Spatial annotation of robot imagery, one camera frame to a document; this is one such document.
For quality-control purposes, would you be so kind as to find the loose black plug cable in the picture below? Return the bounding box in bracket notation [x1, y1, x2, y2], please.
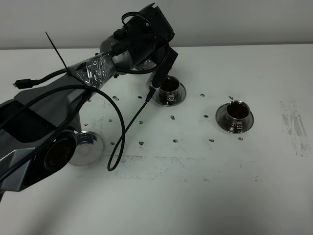
[13, 70, 71, 91]

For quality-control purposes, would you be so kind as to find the left stainless steel teacup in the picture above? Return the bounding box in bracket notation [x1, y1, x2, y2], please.
[158, 76, 180, 103]

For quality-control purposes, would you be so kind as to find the stainless steel teapot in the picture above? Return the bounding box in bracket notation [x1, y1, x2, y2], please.
[134, 59, 156, 71]

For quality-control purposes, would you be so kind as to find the left stainless steel saucer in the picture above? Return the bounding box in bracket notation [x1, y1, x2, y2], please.
[153, 81, 186, 106]

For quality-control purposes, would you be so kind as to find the right stainless steel saucer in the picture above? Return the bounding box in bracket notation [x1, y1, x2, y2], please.
[215, 100, 254, 134]

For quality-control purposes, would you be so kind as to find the black cable tie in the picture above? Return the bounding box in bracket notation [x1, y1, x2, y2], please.
[45, 31, 96, 98]

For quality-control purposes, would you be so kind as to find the black left camera bracket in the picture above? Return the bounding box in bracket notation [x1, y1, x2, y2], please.
[156, 47, 178, 87]

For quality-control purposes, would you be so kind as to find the stainless steel teacup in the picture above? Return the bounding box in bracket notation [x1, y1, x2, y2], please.
[225, 100, 250, 131]
[158, 76, 180, 103]

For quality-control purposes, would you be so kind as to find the right stainless steel teacup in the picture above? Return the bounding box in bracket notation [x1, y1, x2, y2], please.
[225, 100, 250, 131]

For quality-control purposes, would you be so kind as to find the stainless steel saucer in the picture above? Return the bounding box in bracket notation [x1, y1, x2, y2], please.
[153, 81, 186, 106]
[215, 100, 254, 134]

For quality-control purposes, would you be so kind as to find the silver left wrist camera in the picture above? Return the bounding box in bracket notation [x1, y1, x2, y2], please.
[146, 71, 160, 90]

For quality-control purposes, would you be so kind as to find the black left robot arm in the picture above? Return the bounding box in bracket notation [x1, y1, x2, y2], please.
[0, 4, 177, 192]

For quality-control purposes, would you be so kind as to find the steel teapot trivet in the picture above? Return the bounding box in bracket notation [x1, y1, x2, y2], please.
[69, 131, 105, 166]

